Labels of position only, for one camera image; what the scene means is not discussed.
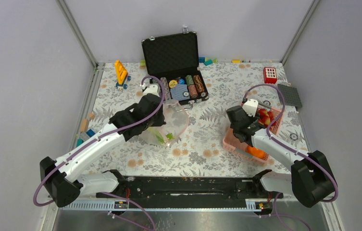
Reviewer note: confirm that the blue toy block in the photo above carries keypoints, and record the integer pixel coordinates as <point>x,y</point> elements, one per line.
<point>90,133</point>

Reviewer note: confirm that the wooden toy block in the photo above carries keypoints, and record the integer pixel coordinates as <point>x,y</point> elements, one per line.
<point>84,125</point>

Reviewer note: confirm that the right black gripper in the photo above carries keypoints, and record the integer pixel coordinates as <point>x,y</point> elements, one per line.
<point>253,119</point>

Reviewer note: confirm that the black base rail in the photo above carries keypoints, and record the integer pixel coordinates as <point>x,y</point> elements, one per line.
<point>190,192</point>

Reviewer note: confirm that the yellow toy ladder cart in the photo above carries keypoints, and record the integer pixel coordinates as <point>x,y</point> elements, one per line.
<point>122,75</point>

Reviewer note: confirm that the grey building baseplate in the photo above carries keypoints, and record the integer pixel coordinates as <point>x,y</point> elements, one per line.
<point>291,95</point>

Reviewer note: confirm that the black poker chip case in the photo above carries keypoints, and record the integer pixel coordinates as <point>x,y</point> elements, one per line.
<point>176,57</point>

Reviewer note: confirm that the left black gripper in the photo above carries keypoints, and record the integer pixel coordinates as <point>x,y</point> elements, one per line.
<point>161,121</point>

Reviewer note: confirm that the floral tablecloth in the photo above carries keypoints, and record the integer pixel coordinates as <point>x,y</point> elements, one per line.
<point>199,150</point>

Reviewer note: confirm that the yellow poker chip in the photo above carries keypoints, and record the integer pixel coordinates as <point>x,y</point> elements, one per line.
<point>172,83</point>

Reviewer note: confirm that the teal toy block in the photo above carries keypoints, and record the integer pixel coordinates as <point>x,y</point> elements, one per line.
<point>208,62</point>

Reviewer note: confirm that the pink plastic basket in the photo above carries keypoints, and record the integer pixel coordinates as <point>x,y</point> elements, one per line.
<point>233,145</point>

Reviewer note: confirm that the blue card deck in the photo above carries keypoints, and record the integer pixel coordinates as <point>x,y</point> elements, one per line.
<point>180,92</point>

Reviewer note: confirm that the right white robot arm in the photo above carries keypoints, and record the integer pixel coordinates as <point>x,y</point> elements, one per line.
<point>310,178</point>

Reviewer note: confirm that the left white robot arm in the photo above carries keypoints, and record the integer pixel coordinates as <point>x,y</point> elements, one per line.
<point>63,178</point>

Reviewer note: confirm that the green celery stalk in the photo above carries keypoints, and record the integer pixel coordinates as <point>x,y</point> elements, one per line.
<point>166,138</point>

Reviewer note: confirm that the red grid block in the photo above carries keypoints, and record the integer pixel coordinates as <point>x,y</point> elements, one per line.
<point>270,75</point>

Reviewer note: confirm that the clear pink zip bag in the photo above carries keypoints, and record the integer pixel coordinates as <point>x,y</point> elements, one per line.
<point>176,118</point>

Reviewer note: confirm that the orange fruit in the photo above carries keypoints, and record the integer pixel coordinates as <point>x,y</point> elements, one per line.
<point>260,154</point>

